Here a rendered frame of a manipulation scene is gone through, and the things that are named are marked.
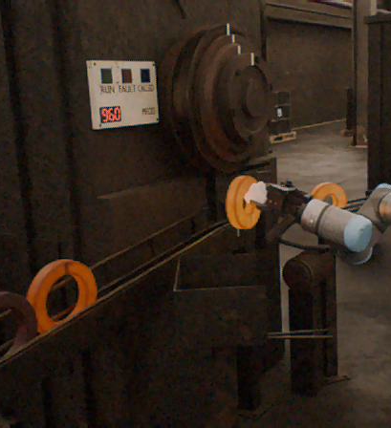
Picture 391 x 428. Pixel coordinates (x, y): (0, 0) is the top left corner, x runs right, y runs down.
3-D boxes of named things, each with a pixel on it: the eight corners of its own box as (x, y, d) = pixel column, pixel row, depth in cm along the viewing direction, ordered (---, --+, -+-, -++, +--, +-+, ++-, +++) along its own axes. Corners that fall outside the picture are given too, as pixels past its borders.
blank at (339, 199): (322, 229, 229) (327, 231, 226) (299, 202, 224) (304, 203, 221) (350, 202, 232) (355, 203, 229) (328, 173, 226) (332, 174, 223)
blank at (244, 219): (221, 184, 164) (231, 184, 162) (249, 169, 176) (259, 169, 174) (228, 236, 169) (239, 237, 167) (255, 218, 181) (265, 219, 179)
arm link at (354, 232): (361, 260, 156) (356, 246, 147) (318, 242, 162) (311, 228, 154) (377, 228, 158) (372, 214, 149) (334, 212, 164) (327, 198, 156)
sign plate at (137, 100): (92, 129, 162) (86, 61, 159) (154, 122, 183) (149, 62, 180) (98, 129, 161) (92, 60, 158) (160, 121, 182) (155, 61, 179)
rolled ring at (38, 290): (18, 310, 131) (10, 307, 133) (66, 353, 142) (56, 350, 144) (69, 245, 140) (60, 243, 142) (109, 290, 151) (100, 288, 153)
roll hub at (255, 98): (218, 148, 180) (214, 53, 175) (264, 139, 203) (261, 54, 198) (234, 148, 177) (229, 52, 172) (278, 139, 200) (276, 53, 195)
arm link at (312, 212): (325, 231, 164) (310, 239, 156) (310, 224, 166) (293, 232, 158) (334, 201, 161) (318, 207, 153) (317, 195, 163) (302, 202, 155)
